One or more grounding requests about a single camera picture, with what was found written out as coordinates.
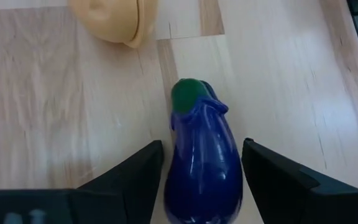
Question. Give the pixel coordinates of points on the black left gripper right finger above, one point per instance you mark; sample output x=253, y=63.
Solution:
x=284, y=193

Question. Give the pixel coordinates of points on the purple toy eggplant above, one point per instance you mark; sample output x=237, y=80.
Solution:
x=204, y=161

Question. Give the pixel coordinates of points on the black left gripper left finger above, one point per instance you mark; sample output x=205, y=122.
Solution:
x=120, y=196

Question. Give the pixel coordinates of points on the tan toy potato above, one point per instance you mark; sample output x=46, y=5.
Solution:
x=113, y=18

